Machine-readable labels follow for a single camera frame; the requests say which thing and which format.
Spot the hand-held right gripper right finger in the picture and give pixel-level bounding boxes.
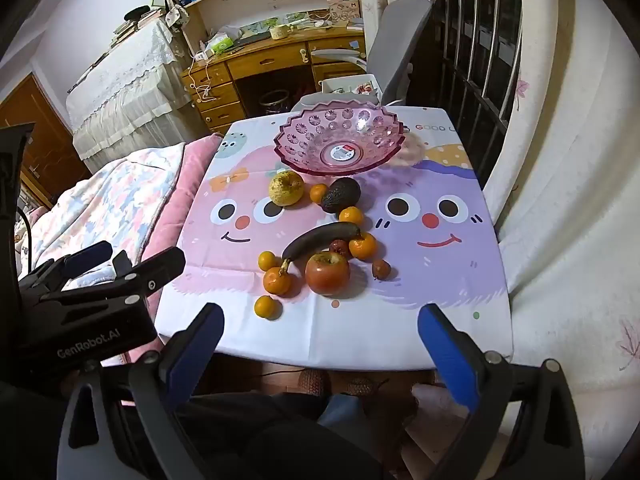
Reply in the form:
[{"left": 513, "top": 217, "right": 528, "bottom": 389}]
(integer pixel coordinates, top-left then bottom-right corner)
[{"left": 417, "top": 303, "right": 586, "bottom": 480}]

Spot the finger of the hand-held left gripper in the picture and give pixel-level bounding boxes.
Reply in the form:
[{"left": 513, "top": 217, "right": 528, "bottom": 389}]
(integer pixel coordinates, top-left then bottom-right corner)
[
  {"left": 39, "top": 246, "right": 187, "bottom": 312},
  {"left": 19, "top": 240, "right": 114, "bottom": 292}
]

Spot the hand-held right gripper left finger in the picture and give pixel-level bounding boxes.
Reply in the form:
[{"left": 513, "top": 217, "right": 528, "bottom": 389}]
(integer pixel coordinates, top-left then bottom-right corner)
[{"left": 57, "top": 302, "right": 226, "bottom": 480}]

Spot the red apple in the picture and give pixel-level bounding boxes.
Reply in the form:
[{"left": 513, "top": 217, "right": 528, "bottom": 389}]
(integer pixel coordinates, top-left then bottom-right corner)
[{"left": 305, "top": 251, "right": 351, "bottom": 296}]

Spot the yellow speckled pear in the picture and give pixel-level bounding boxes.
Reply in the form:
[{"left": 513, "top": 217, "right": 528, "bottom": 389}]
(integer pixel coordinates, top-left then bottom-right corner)
[{"left": 268, "top": 171, "right": 304, "bottom": 209}]

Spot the dark overripe banana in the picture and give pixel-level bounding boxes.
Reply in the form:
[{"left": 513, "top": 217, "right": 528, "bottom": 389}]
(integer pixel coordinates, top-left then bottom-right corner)
[{"left": 280, "top": 222, "right": 362, "bottom": 277}]

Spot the dark avocado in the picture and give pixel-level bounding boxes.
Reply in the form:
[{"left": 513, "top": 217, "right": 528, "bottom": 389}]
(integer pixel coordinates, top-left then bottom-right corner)
[{"left": 320, "top": 177, "right": 362, "bottom": 214}]

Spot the pink plastic bowl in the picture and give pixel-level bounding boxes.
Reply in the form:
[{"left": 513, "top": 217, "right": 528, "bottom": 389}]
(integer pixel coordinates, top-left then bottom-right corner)
[{"left": 272, "top": 101, "right": 407, "bottom": 177}]

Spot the floral blanket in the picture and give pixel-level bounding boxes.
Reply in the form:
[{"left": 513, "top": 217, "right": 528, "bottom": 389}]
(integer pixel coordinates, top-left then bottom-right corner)
[{"left": 15, "top": 142, "right": 188, "bottom": 288}]

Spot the pink quilt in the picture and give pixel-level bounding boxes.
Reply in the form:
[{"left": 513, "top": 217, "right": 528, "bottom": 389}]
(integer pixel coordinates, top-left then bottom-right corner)
[{"left": 120, "top": 132, "right": 224, "bottom": 366}]

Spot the brown wooden door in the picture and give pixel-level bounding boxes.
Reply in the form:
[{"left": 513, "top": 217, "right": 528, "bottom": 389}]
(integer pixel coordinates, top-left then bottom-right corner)
[{"left": 0, "top": 72, "right": 93, "bottom": 211}]

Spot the white lace cloth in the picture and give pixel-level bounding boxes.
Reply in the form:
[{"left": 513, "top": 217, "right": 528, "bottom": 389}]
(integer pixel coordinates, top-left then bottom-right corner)
[{"left": 65, "top": 19, "right": 201, "bottom": 173}]

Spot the white floral curtain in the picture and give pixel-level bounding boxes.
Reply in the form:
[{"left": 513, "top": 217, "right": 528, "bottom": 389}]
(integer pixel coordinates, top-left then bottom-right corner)
[{"left": 480, "top": 0, "right": 640, "bottom": 463}]

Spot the dark trash bin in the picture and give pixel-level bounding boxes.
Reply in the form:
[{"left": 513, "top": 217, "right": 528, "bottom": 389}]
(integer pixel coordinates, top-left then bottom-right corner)
[{"left": 260, "top": 89, "right": 292, "bottom": 116}]

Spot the green tissue pack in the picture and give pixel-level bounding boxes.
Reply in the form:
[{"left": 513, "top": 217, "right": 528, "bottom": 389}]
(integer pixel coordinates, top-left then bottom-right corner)
[{"left": 207, "top": 32, "right": 236, "bottom": 56}]

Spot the stack of books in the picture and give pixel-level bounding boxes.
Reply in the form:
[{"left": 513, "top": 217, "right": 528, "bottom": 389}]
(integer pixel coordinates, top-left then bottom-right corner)
[{"left": 112, "top": 5, "right": 167, "bottom": 44}]

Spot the wooden desk with drawers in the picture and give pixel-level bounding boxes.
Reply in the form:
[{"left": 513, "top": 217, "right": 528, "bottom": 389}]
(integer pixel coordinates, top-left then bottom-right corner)
[{"left": 180, "top": 24, "right": 368, "bottom": 136}]

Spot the white storage box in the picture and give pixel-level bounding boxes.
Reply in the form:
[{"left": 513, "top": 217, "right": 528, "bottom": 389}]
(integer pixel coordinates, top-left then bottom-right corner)
[{"left": 320, "top": 74, "right": 383, "bottom": 106}]

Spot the wooden bookshelf hutch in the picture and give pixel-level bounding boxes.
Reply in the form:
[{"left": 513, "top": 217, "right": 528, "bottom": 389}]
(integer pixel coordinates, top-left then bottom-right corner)
[{"left": 155, "top": 0, "right": 366, "bottom": 57}]

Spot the metal window grille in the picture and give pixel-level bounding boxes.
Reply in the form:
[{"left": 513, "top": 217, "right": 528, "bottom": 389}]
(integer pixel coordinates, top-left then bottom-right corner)
[{"left": 430, "top": 0, "right": 532, "bottom": 186}]

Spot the grey office chair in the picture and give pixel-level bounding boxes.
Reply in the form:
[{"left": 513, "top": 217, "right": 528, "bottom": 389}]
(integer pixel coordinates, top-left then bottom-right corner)
[{"left": 290, "top": 0, "right": 441, "bottom": 112}]

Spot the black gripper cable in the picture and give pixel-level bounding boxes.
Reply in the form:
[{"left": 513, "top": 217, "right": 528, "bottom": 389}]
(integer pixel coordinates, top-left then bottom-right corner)
[{"left": 17, "top": 205, "right": 34, "bottom": 273}]

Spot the white charger cable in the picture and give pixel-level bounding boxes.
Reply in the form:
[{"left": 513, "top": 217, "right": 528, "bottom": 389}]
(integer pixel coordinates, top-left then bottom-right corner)
[{"left": 187, "top": 52, "right": 215, "bottom": 107}]

